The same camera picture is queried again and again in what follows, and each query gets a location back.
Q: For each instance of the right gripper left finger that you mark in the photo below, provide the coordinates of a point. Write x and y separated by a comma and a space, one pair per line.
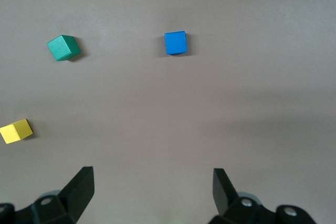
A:
76, 197

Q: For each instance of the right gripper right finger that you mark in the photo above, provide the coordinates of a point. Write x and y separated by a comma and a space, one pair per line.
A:
225, 203

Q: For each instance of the yellow wooden block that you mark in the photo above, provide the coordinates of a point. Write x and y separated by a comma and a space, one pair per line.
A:
15, 130

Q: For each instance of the green wooden block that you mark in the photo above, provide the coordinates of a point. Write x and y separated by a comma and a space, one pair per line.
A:
61, 48

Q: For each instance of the blue wooden block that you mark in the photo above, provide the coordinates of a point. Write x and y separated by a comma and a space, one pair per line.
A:
176, 43

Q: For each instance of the brown table cover sheet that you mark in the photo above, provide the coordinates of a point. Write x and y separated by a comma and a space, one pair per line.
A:
168, 103

